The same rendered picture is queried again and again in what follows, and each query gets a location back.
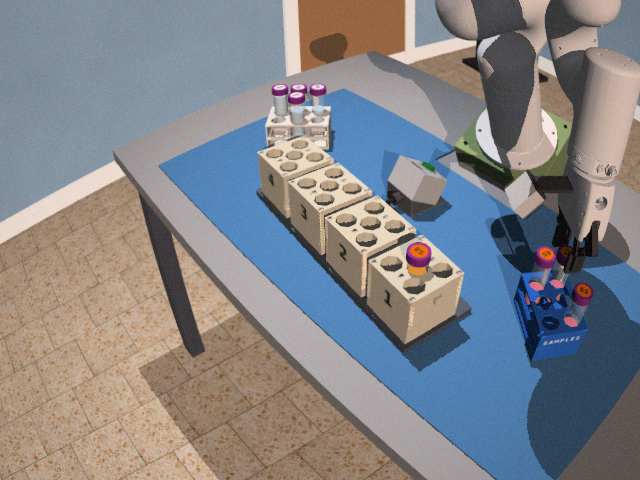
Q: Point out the orange tube with purple cap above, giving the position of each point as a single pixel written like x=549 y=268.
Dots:
x=418 y=256

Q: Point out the blue bench mat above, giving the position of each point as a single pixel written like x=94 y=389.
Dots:
x=473 y=381

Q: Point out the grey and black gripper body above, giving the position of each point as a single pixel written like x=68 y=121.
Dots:
x=581 y=207

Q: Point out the blue tube rack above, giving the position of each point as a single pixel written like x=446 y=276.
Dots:
x=554 y=340

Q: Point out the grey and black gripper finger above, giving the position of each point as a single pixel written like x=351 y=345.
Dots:
x=563 y=232
x=574 y=263

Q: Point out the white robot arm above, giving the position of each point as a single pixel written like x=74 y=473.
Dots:
x=603 y=86

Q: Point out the white tube rack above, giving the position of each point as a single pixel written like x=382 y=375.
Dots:
x=311 y=128

